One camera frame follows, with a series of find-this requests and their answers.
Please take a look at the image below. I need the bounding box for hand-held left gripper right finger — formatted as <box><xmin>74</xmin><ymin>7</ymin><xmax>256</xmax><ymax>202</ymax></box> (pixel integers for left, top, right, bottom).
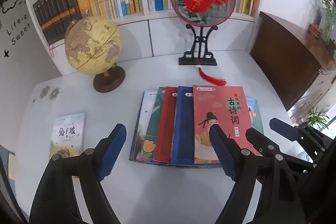
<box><xmin>209</xmin><ymin>124</ymin><xmax>307</xmax><ymax>224</ymax></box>

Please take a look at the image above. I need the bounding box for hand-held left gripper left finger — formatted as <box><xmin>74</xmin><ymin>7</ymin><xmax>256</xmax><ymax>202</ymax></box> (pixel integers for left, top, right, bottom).
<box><xmin>29</xmin><ymin>123</ymin><xmax>128</xmax><ymax>224</ymax></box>

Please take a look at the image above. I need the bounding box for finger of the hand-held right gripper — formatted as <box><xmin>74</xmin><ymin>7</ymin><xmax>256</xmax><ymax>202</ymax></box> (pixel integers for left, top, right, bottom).
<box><xmin>269</xmin><ymin>117</ymin><xmax>328</xmax><ymax>161</ymax></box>
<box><xmin>245</xmin><ymin>128</ymin><xmax>283</xmax><ymax>158</ymax></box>

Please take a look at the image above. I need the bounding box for light blue poetry book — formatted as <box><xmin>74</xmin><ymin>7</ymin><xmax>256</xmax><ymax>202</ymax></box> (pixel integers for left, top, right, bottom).
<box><xmin>244</xmin><ymin>96</ymin><xmax>264</xmax><ymax>135</ymax></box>

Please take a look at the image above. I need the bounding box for pale rabbit story book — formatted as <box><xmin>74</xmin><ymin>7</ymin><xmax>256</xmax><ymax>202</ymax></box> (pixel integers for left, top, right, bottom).
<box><xmin>49</xmin><ymin>112</ymin><xmax>87</xmax><ymax>160</ymax></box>

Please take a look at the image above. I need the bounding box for dark blue book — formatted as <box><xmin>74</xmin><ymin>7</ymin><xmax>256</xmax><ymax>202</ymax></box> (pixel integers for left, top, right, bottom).
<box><xmin>170</xmin><ymin>86</ymin><xmax>195</xmax><ymax>165</ymax></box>

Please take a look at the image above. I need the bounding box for green insect book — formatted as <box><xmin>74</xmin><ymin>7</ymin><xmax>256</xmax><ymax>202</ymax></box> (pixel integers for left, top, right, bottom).
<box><xmin>143</xmin><ymin>87</ymin><xmax>167</xmax><ymax>160</ymax></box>

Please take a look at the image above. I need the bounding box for salmon red poetry book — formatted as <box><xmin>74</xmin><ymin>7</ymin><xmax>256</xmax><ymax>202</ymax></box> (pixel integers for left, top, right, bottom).
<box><xmin>192</xmin><ymin>84</ymin><xmax>263</xmax><ymax>165</ymax></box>

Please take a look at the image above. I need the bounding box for dark red book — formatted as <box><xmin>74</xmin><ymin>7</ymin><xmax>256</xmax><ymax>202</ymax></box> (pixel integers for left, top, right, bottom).
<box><xmin>154</xmin><ymin>86</ymin><xmax>179</xmax><ymax>163</ymax></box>

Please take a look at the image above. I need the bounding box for small potted plant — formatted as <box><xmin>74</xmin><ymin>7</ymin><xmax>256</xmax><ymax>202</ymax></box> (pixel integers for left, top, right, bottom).
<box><xmin>302</xmin><ymin>106</ymin><xmax>331</xmax><ymax>132</ymax></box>

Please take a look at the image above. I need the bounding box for pale blue picture book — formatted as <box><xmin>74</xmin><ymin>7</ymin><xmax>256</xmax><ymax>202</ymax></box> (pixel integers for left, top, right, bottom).
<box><xmin>129</xmin><ymin>90</ymin><xmax>158</xmax><ymax>161</ymax></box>

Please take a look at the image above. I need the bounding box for brown wooden cabinet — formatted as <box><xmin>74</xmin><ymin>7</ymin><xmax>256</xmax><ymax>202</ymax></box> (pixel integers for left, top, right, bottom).
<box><xmin>249</xmin><ymin>11</ymin><xmax>336</xmax><ymax>114</ymax></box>

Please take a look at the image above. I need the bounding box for red tassel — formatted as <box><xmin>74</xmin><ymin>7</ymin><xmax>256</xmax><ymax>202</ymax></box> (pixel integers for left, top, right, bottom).
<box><xmin>196</xmin><ymin>60</ymin><xmax>227</xmax><ymax>86</ymax></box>

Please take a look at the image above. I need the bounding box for red box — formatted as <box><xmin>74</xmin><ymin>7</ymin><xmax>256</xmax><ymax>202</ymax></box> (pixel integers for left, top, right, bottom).
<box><xmin>308</xmin><ymin>23</ymin><xmax>322</xmax><ymax>37</ymax></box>

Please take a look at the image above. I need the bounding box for yellow globe on wooden base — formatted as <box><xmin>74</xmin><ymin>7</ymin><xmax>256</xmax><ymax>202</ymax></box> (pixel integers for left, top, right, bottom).
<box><xmin>65</xmin><ymin>15</ymin><xmax>126</xmax><ymax>93</ymax></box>

